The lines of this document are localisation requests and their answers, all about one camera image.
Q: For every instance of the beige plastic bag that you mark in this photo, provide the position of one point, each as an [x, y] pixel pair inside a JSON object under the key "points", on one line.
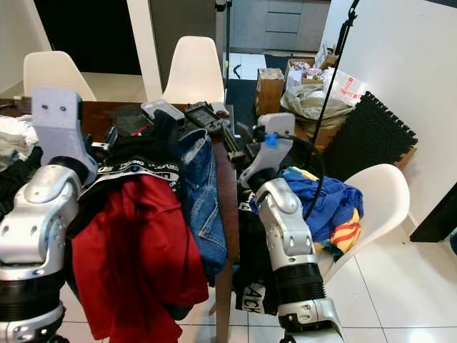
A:
{"points": [[303, 103]]}

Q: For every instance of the black interlocking foam mat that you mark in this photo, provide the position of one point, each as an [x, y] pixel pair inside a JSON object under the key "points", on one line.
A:
{"points": [[371, 136]]}

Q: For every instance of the brown cardboard box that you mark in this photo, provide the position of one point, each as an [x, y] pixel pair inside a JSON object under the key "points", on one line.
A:
{"points": [[270, 93]]}

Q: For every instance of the blue denim jeans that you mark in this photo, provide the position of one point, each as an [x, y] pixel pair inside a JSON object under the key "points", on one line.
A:
{"points": [[203, 214]]}

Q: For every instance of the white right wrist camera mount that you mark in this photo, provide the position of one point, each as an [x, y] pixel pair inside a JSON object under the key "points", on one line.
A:
{"points": [[265, 161]]}

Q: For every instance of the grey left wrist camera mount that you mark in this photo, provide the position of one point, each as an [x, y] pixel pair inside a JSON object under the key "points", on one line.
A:
{"points": [[61, 125]]}

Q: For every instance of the black handheld device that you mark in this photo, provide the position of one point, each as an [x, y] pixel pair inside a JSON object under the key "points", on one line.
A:
{"points": [[207, 118]]}

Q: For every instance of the grey handheld device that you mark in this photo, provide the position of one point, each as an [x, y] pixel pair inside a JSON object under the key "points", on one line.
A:
{"points": [[157, 109]]}

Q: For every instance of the black shorts lettered waistband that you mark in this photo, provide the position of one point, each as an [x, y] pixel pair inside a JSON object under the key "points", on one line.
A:
{"points": [[146, 150]]}

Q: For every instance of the black stand pole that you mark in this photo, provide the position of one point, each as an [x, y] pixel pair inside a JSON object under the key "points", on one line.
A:
{"points": [[348, 28]]}

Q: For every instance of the white cloth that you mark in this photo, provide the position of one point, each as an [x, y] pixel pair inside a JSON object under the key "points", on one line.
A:
{"points": [[18, 128]]}

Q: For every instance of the thin black light stand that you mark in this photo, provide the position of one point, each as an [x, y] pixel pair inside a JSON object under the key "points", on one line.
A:
{"points": [[226, 36]]}

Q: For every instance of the white plastic bag red print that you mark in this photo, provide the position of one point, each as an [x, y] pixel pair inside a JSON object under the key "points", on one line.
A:
{"points": [[348, 87]]}

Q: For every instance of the black cabinet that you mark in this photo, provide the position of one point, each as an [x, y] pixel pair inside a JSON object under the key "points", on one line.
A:
{"points": [[439, 218]]}

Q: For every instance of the white plastic chair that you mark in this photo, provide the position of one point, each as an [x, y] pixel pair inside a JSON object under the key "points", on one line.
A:
{"points": [[194, 68], [385, 200], [57, 75]]}

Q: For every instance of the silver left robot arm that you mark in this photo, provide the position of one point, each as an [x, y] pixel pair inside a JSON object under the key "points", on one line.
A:
{"points": [[36, 236]]}

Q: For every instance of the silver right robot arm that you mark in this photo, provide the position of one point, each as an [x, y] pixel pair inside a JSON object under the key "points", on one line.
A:
{"points": [[293, 243]]}

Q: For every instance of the black cloth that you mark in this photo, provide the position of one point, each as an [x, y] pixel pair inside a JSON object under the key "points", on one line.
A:
{"points": [[28, 161]]}

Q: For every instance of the black garment white letters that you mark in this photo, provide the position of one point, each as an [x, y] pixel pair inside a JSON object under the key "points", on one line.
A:
{"points": [[257, 271]]}

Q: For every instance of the grey drawer cabinet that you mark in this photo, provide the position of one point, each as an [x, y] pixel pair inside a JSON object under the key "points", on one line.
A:
{"points": [[278, 25]]}

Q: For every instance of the blue garment red yellow stripes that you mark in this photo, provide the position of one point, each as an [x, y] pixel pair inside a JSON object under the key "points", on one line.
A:
{"points": [[335, 196]]}

